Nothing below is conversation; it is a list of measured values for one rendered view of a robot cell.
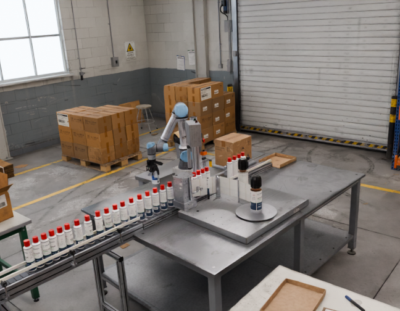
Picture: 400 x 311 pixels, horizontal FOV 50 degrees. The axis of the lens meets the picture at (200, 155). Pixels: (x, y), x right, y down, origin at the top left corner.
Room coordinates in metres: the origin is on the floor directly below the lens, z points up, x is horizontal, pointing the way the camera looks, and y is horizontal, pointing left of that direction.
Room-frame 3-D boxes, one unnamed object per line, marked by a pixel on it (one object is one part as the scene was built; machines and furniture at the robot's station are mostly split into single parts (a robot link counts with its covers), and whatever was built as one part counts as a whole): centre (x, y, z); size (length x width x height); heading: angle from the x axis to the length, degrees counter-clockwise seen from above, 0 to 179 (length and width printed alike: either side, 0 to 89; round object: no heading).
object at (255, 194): (2.91, -0.40, 1.04); 0.09 x 0.09 x 0.29
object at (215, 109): (7.95, -0.07, 0.57); 1.20 x 0.85 x 1.14; 141
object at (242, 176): (3.31, -0.35, 1.03); 0.09 x 0.09 x 0.30
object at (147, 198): (2.95, 0.41, 0.98); 0.05 x 0.05 x 0.20
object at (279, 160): (4.16, -0.80, 0.85); 0.30 x 0.26 x 0.04; 135
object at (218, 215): (3.05, -0.32, 0.86); 0.80 x 0.67 x 0.05; 135
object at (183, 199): (3.09, 0.14, 1.01); 0.14 x 0.13 x 0.26; 135
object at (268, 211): (2.91, -0.40, 0.89); 0.31 x 0.31 x 0.01
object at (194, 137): (3.44, 0.04, 1.38); 0.17 x 0.10 x 0.19; 10
